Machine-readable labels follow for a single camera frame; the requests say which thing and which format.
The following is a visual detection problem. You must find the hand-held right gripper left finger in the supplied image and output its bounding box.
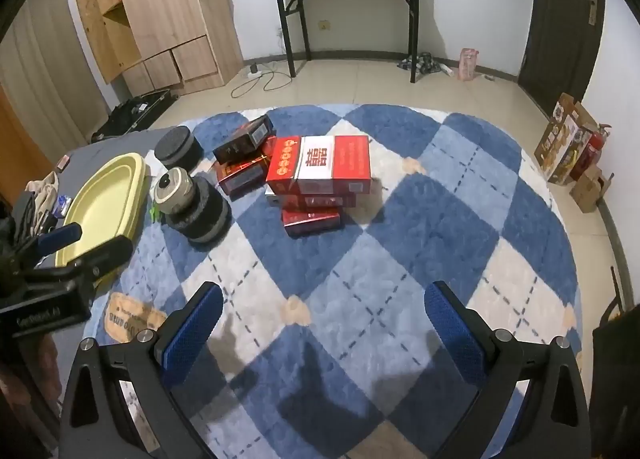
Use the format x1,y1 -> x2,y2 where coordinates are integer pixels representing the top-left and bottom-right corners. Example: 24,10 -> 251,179
57,282 -> 224,459

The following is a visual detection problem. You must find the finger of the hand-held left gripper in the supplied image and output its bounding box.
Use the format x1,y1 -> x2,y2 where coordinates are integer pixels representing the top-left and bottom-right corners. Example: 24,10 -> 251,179
30,235 -> 134,300
20,222 -> 83,267

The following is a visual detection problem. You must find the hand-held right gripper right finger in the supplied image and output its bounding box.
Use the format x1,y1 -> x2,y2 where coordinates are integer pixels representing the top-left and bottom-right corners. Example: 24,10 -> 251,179
424,281 -> 592,459

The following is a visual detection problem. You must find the pale yellow plastic basin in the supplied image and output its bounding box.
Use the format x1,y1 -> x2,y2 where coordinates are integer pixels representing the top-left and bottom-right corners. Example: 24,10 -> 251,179
54,153 -> 147,290

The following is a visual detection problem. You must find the black foam cylinder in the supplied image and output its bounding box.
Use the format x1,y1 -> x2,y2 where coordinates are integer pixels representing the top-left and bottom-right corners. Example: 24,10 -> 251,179
154,127 -> 202,170
152,166 -> 232,252

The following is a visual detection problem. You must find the dark red box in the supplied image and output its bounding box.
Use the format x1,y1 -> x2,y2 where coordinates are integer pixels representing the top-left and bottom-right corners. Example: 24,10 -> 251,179
216,136 -> 279,196

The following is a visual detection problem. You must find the black box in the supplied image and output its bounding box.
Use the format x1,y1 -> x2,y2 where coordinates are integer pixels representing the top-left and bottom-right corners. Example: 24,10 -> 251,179
212,115 -> 276,164

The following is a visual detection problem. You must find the red white gold-patterned box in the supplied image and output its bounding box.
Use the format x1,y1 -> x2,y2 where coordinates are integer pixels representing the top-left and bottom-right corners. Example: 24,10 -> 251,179
265,135 -> 372,196

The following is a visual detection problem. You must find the beige garment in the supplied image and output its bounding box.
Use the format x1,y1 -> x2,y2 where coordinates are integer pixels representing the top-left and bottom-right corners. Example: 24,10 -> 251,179
25,171 -> 62,236

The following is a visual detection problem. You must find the black jacket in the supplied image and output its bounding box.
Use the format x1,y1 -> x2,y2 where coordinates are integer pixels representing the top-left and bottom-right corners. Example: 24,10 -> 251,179
0,199 -> 31,265

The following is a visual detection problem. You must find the orange wooden door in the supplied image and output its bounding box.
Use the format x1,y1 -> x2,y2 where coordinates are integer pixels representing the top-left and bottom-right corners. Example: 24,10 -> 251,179
0,84 -> 54,202

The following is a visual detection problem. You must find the blue plaid rug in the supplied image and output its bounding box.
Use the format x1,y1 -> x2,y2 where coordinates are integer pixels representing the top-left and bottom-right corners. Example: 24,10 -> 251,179
95,104 -> 583,459

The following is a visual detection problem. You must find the black equipment case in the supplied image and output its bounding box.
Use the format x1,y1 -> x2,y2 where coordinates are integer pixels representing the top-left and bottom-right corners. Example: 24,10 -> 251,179
91,90 -> 179,144

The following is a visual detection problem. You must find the dark object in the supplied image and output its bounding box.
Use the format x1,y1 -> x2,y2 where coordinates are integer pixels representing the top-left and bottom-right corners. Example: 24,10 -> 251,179
590,266 -> 640,442

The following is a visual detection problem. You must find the beige curtain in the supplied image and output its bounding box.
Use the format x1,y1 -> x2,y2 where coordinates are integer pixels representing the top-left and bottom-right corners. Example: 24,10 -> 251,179
0,0 -> 109,164

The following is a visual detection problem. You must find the small brown cardboard box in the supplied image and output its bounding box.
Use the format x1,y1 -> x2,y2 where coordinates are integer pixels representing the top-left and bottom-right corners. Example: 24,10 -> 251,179
570,166 -> 615,214

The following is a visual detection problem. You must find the printed cardboard box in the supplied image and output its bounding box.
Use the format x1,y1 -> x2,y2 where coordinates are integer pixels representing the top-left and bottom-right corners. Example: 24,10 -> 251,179
534,93 -> 599,186

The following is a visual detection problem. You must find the red fire extinguisher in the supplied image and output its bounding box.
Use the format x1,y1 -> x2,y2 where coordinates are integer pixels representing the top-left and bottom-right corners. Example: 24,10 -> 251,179
570,123 -> 612,180

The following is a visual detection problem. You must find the wooden wardrobe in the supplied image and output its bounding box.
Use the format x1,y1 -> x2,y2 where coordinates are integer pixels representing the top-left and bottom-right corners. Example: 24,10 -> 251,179
72,0 -> 246,98

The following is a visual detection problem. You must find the pink bag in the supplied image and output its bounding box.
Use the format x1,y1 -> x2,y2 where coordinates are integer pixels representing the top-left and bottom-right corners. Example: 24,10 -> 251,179
458,47 -> 480,82

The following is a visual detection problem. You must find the dark brown door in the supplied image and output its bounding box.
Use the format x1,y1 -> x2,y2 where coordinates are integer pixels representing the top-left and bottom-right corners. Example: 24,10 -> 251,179
517,0 -> 607,114

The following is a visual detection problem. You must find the white cable on floor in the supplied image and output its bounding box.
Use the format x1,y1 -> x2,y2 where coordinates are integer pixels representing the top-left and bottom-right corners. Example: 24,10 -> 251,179
231,60 -> 295,99

